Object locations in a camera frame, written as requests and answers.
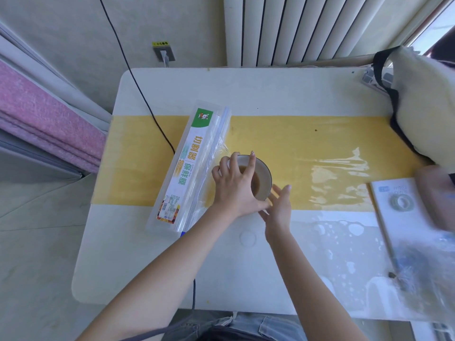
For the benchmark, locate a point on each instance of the person's right hand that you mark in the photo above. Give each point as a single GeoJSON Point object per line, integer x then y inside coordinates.
{"type": "Point", "coordinates": [279, 213]}

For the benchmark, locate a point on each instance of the person's left hand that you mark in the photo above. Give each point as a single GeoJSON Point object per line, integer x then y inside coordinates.
{"type": "Point", "coordinates": [234, 188]}

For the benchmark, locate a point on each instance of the person's right fingers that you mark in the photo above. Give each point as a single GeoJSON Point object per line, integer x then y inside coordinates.
{"type": "Point", "coordinates": [280, 197]}

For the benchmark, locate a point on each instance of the person's left middle finger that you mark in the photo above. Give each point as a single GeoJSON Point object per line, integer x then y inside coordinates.
{"type": "Point", "coordinates": [235, 160]}

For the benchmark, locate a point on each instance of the person's left thumb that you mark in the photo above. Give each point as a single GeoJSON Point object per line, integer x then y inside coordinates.
{"type": "Point", "coordinates": [262, 205]}

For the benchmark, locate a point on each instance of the person's left little finger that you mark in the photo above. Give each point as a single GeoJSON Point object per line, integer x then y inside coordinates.
{"type": "Point", "coordinates": [215, 172]}

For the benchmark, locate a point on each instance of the white bowl with dark rim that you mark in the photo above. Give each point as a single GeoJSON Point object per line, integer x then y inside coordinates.
{"type": "Point", "coordinates": [265, 181]}

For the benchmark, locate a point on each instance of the person's left forearm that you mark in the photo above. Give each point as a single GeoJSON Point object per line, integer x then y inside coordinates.
{"type": "Point", "coordinates": [170, 276]}

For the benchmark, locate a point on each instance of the person's right forearm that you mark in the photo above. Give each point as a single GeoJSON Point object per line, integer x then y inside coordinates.
{"type": "Point", "coordinates": [305, 284]}

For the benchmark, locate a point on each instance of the clear cling film dispenser box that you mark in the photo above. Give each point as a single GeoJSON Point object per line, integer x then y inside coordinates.
{"type": "Point", "coordinates": [188, 156]}

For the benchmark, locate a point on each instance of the yellow table runner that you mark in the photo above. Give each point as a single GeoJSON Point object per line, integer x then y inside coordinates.
{"type": "Point", "coordinates": [291, 145]}

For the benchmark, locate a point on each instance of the clear plastic table cover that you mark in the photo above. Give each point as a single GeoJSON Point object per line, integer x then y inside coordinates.
{"type": "Point", "coordinates": [341, 245]}

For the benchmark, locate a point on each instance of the clear tape roll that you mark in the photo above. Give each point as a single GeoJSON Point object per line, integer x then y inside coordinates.
{"type": "Point", "coordinates": [392, 202]}

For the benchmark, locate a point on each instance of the white notebook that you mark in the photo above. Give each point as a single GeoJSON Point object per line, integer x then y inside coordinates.
{"type": "Point", "coordinates": [391, 223]}

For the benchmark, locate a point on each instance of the person's blue jeans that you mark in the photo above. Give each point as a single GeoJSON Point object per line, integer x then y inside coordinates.
{"type": "Point", "coordinates": [270, 328]}

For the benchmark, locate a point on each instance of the white plug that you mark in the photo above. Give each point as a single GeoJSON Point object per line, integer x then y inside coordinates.
{"type": "Point", "coordinates": [164, 56]}

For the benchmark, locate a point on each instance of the white radiator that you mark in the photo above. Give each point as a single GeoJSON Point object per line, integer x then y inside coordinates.
{"type": "Point", "coordinates": [284, 28]}

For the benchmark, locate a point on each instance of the clear plastic bag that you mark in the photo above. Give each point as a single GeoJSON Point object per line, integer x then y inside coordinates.
{"type": "Point", "coordinates": [426, 269]}

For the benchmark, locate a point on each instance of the pink fabric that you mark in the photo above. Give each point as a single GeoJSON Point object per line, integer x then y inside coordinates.
{"type": "Point", "coordinates": [42, 117]}

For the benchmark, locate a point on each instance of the window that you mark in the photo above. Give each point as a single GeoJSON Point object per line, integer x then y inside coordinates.
{"type": "Point", "coordinates": [435, 28]}

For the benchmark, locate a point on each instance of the grey wall socket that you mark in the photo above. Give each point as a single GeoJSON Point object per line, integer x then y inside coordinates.
{"type": "Point", "coordinates": [156, 49]}

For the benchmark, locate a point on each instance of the grey furniture frame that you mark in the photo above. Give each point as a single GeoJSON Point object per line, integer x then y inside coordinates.
{"type": "Point", "coordinates": [53, 81]}

